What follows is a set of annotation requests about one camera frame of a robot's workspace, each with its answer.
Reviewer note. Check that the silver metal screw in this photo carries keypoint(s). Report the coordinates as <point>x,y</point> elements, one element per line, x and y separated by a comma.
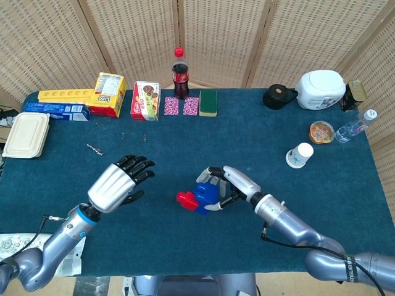
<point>95,149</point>

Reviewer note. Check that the cola bottle with red label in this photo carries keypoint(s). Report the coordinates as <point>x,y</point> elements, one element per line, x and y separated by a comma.
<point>180,86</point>

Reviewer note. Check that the woven folding screen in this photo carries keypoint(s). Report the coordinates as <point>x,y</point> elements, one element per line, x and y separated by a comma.
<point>222,37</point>

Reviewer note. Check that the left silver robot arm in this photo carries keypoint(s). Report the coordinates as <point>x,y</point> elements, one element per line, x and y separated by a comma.
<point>58,243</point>

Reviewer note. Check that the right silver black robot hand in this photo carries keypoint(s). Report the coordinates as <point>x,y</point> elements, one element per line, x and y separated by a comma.
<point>240,182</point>

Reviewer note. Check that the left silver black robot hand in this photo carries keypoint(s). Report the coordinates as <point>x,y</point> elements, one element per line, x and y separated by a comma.
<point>108,188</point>

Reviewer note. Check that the orange lidded jelly cup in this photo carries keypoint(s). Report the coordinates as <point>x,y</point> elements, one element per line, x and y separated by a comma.
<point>322,132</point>

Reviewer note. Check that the dark jar with gold lid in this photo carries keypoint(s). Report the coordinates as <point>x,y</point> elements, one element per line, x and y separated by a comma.
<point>353,95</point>

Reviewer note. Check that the white paper cup blue flower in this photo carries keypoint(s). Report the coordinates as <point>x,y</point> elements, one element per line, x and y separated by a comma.
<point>297,157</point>

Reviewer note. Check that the beige lidded lunch box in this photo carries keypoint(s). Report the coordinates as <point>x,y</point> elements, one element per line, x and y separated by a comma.
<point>26,135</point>

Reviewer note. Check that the white printed plastic bag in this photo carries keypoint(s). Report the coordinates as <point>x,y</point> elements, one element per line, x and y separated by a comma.
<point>69,262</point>

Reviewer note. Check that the yellow and red snack box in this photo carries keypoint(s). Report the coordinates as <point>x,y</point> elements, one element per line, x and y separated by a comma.
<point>108,98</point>

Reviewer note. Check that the red building block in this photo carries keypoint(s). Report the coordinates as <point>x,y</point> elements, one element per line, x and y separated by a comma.
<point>188,200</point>

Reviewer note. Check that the blue and white toothpaste box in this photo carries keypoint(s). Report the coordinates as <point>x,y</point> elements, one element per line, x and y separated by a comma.
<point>55,109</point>

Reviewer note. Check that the pink patterned square coaster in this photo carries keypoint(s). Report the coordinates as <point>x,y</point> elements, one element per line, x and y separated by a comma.
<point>171,106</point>
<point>191,106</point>

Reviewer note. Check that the black lid cup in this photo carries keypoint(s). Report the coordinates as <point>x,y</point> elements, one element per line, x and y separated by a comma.
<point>276,98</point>

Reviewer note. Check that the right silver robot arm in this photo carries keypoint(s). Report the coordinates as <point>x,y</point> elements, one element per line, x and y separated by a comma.
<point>293,222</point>

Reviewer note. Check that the white rice cooker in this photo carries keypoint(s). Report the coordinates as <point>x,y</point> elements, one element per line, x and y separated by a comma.
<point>321,89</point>

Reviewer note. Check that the red and white biscuit box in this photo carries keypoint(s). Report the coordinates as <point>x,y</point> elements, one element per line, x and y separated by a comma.
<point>145,101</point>

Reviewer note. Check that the blue building block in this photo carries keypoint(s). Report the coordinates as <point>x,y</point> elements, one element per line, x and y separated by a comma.
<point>210,193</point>

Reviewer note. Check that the clear plastic water bottle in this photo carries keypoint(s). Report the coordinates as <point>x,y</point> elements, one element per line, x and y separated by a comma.
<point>351,128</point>

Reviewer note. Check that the green and yellow sponge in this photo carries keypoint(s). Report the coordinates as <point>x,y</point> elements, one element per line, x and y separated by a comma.
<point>208,103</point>

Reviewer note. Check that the yellow plastic mould tray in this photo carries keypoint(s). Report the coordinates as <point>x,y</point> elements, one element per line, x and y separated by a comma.
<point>64,95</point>

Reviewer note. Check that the blue carpet tablecloth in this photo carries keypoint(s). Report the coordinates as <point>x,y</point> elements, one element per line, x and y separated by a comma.
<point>191,148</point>

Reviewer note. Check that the grey robot torso base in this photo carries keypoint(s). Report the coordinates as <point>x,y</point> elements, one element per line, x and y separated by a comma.
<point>197,286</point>

